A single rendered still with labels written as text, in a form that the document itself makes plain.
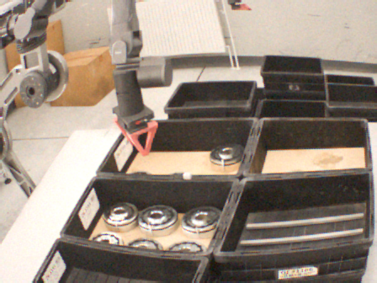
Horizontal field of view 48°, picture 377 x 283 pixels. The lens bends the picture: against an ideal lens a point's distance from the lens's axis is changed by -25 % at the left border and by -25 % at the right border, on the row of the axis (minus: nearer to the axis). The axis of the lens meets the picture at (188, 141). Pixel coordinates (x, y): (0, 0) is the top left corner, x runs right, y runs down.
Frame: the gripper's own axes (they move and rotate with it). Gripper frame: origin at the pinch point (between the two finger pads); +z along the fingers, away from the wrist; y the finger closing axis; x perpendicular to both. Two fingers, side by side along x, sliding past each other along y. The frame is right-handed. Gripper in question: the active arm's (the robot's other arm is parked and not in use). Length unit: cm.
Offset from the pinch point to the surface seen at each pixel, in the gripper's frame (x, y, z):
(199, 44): -154, 267, 83
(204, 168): -22.0, 16.2, 23.3
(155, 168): -11.7, 26.0, 23.6
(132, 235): 8.0, 0.3, 23.4
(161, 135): -18.1, 32.8, 18.0
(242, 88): -92, 106, 51
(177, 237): -1.3, -7.3, 23.1
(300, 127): -49, 3, 15
